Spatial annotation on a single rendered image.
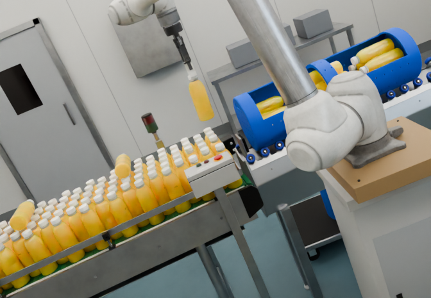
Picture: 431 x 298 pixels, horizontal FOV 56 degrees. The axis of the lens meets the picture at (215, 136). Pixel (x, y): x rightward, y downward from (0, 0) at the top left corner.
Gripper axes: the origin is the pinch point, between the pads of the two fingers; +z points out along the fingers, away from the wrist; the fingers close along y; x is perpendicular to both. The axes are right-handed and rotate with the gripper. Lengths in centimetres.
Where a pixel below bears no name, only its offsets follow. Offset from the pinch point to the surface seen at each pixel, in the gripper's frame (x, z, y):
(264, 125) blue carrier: -20.4, 35.2, -7.5
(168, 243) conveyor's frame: 40, 63, -17
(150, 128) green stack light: 29, 28, 40
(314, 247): -30, 134, 24
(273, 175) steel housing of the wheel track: -16, 60, -8
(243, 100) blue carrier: -17.2, 23.1, 1.5
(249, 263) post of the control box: 12, 85, -26
